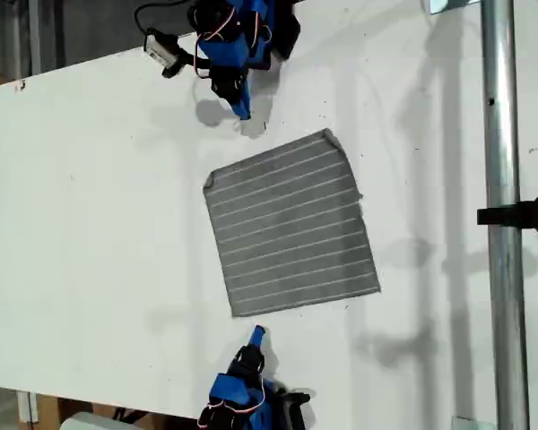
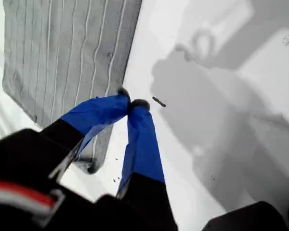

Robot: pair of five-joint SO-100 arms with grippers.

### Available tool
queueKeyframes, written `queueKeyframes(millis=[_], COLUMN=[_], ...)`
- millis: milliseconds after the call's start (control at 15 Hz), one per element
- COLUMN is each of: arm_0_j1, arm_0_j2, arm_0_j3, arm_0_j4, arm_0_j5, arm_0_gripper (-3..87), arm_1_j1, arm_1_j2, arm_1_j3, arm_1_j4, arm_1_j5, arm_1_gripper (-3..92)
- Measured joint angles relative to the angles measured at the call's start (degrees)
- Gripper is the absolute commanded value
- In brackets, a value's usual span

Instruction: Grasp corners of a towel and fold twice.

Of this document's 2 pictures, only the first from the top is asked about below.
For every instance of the grey striped towel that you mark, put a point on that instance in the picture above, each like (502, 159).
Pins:
(291, 224)

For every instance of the white plastic object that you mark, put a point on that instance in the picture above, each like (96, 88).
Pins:
(87, 422)

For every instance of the white table leg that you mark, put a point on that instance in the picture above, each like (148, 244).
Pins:
(27, 405)

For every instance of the black clamp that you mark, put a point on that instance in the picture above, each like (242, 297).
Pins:
(520, 216)

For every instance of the black camera stalk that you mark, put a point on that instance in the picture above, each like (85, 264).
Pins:
(296, 396)
(184, 59)

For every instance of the black camera box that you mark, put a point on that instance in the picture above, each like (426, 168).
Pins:
(296, 414)
(158, 47)

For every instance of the steel post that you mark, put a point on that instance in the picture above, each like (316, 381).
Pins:
(502, 134)

